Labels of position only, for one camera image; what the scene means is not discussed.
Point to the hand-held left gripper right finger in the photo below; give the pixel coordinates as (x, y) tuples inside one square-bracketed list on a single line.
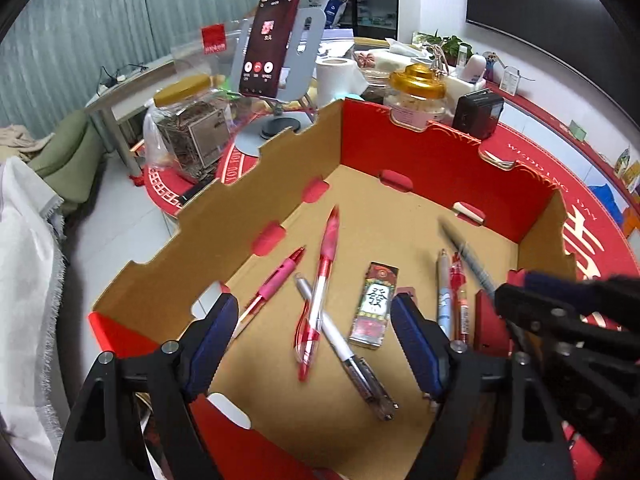
[(415, 345)]

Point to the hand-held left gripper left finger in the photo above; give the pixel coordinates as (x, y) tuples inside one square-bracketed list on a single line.
[(215, 340)]

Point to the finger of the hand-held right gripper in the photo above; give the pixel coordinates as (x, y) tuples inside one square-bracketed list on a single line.
[(545, 280), (540, 310)]

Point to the white pen with blue print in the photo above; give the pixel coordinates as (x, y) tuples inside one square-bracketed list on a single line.
[(443, 300)]

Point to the small printed box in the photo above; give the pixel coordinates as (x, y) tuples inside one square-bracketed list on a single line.
[(375, 305)]

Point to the slim red pen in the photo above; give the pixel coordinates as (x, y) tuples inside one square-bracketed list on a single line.
[(459, 305)]

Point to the silver white pen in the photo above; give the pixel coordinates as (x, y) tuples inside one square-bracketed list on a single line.
[(340, 345)]

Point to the blue-grey pen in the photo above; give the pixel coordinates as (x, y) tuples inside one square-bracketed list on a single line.
[(470, 260)]

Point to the red pen with pink grip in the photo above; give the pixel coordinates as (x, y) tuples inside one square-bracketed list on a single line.
[(275, 280)]

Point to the red clear pen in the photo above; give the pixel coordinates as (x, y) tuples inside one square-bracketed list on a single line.
[(320, 280)]

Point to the red cardboard box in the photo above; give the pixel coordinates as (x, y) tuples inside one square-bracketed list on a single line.
[(380, 200)]

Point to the blue plastic object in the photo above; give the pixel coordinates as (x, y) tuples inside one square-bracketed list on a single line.
[(610, 200)]

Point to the stack of small cards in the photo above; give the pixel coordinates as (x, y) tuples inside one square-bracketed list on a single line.
[(627, 165)]

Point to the small green card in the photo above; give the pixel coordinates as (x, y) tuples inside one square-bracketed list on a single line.
[(576, 131)]

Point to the black box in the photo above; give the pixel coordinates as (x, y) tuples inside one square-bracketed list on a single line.
[(475, 115)]

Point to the white cloth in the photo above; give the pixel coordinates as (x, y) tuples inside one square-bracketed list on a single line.
[(25, 285)]

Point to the white card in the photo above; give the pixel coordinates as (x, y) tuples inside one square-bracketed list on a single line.
[(510, 80)]

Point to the clear plastic bag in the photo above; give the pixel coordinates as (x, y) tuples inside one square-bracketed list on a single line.
[(150, 140)]

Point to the plastic jar with yellow lid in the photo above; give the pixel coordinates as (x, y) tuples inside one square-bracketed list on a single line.
[(190, 130)]

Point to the glass jar with gold lid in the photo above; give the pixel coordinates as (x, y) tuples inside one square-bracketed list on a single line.
[(415, 105)]

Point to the small figurine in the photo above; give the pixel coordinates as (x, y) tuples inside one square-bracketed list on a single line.
[(492, 65)]

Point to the white bottle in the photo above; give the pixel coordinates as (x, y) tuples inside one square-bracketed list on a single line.
[(475, 67)]

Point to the green cushion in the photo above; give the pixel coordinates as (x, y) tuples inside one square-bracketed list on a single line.
[(70, 160)]

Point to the green potted plant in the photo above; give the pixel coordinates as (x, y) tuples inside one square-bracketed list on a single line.
[(450, 42)]

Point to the white desk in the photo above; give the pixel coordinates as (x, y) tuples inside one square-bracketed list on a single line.
[(125, 90)]

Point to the tissue pack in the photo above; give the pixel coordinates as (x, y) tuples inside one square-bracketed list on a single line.
[(407, 52)]

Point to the white toilet paper roll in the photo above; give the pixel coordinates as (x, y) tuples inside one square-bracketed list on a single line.
[(335, 77)]

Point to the dark screen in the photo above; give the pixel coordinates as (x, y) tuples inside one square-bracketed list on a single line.
[(550, 0)]

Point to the candy dish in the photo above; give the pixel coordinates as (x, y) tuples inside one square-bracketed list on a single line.
[(370, 60)]

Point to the beige cloth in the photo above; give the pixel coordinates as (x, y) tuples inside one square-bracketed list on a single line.
[(15, 137)]

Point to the grey phone stand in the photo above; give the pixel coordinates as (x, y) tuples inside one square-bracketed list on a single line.
[(305, 60)]

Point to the red smartphone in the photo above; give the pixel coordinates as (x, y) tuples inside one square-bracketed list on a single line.
[(265, 45)]

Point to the clear sign with red label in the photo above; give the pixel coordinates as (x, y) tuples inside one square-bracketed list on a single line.
[(214, 39)]

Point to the white bag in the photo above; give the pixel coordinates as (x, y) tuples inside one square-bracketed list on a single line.
[(332, 7)]

